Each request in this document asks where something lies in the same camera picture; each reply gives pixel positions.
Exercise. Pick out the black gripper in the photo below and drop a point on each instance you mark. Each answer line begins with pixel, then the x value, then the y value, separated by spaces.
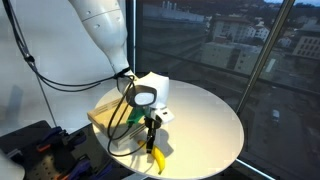
pixel 152 124

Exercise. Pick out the yellow banana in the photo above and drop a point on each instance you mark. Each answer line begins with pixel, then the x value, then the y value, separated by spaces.
pixel 159 160

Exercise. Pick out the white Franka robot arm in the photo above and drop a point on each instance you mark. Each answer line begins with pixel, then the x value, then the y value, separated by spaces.
pixel 103 30

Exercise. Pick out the white rounded robot base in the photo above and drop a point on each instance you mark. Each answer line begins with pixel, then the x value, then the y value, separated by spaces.
pixel 10 166

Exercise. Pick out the wooden tray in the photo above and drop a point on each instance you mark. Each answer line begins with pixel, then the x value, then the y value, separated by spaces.
pixel 100 116

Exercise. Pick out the blue orange spring clamp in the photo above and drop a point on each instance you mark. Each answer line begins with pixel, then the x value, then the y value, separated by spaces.
pixel 80 166
pixel 50 135

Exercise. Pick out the perforated metal mounting board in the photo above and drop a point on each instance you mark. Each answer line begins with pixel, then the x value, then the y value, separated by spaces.
pixel 20 140

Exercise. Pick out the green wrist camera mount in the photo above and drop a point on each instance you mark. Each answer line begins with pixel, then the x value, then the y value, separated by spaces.
pixel 136 116

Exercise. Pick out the window bottom frame rail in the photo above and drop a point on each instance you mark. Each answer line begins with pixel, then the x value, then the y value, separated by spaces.
pixel 255 168

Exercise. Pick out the window corner frame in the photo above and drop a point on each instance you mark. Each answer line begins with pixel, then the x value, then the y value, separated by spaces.
pixel 131 33

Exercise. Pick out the metal window mullion post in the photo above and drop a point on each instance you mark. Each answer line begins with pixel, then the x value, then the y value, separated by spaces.
pixel 266 50

